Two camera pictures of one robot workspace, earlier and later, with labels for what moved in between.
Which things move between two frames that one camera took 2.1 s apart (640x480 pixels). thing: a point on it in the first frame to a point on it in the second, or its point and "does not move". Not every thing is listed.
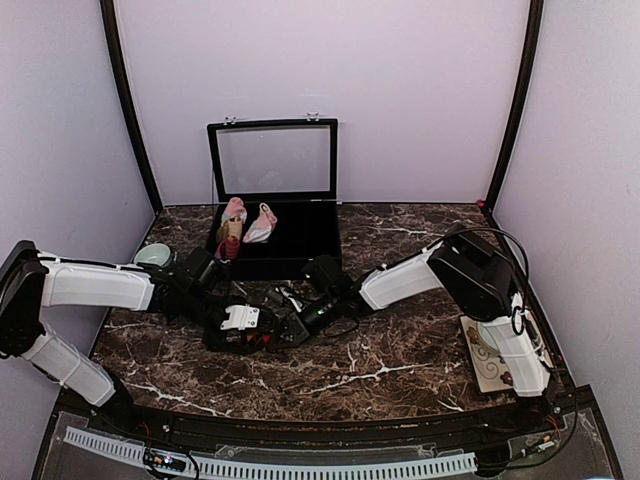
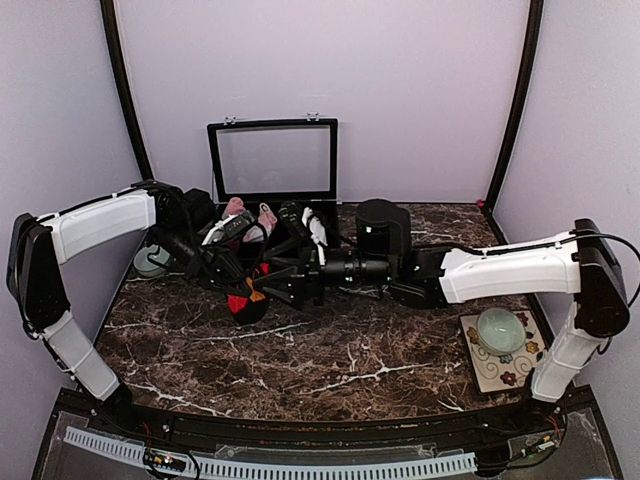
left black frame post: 111,23 does not move
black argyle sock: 258,339 to 251,306
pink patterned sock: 259,230 does not move
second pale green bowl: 157,253 does not move
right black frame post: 520,107 does not move
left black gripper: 217,342 to 211,267
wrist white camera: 241,317 to 217,225
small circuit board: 164,461 does not move
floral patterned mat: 494,371 does not move
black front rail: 527,409 does not move
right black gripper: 298,330 to 295,277
